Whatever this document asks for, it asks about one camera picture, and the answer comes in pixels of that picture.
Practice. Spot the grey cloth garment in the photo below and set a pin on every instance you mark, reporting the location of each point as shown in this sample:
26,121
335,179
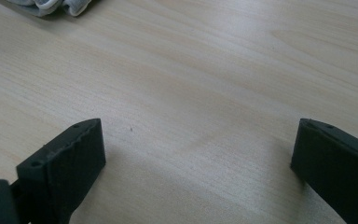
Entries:
48,5

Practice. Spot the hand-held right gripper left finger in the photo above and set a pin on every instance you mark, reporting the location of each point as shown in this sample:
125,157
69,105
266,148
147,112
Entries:
65,161

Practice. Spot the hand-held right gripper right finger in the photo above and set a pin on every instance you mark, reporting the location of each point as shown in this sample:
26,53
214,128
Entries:
338,168

